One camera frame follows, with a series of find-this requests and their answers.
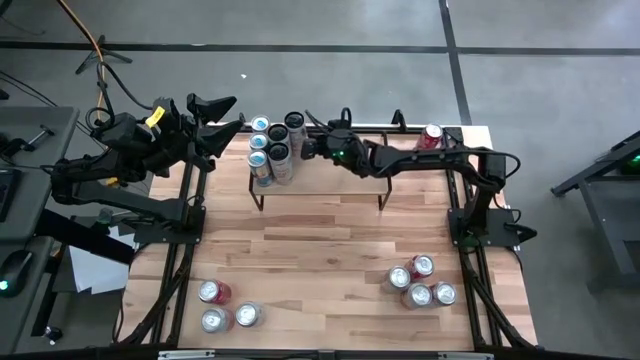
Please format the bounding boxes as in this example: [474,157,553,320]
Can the tall white can black lid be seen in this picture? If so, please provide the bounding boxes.
[267,122,290,146]
[283,110,309,156]
[267,142,296,187]

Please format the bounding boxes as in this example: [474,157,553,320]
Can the black tripod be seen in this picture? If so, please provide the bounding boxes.
[74,33,134,76]

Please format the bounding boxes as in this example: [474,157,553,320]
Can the red Coca-Cola can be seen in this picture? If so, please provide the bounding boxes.
[197,278,233,307]
[405,253,436,281]
[413,123,445,151]

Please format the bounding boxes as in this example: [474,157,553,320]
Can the silver Diet Coke can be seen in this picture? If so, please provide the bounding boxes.
[234,301,268,329]
[428,280,459,308]
[399,282,434,311]
[200,306,236,335]
[380,265,412,295]

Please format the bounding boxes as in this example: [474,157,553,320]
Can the black computer mouse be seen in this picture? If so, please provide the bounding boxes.
[0,248,35,299]

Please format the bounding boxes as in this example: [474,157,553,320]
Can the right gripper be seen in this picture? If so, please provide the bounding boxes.
[301,127,376,180]

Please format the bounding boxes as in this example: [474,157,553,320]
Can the wooden shelf black metal legs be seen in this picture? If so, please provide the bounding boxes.
[248,130,394,214]

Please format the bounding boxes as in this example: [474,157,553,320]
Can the black desk clamp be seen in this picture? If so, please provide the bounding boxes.
[0,124,56,159]

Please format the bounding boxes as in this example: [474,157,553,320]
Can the orange hanging cable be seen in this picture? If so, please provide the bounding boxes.
[55,0,109,121]

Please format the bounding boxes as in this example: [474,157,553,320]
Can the white paper sheets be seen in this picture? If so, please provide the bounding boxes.
[67,227,136,296]

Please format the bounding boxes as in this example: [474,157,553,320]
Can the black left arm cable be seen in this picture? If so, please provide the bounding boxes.
[83,59,154,132]

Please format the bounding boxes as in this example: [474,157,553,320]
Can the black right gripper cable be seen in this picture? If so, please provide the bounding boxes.
[303,106,354,136]

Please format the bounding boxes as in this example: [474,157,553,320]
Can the grey side desk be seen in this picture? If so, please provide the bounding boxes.
[0,105,81,351]

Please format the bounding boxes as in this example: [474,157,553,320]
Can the yellow tape tag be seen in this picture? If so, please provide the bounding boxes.
[145,105,166,129]

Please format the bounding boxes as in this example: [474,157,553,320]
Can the black metal table frame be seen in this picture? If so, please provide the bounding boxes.
[114,117,539,351]

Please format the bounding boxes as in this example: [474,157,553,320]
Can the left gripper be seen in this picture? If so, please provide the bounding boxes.
[148,92,246,177]

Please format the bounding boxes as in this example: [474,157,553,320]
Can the black side stand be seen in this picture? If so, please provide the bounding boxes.
[549,130,640,291]

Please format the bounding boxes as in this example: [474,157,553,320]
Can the blue silver Red Bull can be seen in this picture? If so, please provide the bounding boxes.
[246,149,275,189]
[248,132,271,155]
[249,114,273,137]

